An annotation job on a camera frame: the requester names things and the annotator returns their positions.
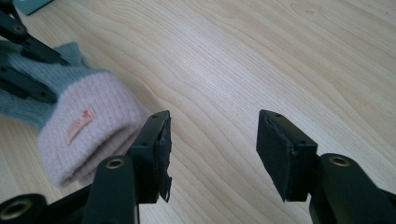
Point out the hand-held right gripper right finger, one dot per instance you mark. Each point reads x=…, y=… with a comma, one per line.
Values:
x=286, y=155

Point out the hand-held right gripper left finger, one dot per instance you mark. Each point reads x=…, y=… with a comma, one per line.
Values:
x=152, y=155

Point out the light blue plastic basket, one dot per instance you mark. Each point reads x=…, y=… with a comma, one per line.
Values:
x=29, y=6

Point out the grey pink glove with label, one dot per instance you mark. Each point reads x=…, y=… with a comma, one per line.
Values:
x=93, y=102

